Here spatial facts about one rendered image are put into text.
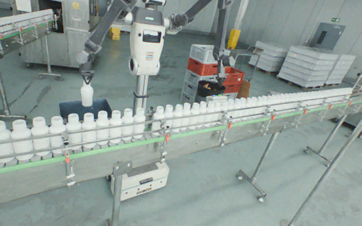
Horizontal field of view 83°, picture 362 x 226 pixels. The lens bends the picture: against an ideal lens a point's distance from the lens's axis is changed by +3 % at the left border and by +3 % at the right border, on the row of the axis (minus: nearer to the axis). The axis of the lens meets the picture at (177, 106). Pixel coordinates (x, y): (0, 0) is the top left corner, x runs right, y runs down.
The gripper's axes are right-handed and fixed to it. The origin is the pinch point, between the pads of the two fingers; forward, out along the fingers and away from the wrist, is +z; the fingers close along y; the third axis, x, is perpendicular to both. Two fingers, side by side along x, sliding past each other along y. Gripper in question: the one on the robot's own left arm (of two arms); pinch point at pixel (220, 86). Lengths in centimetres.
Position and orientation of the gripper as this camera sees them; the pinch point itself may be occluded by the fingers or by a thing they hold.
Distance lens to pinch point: 154.8
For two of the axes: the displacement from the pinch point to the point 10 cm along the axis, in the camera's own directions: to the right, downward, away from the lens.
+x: -5.2, -1.4, 8.4
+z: 0.1, 9.9, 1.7
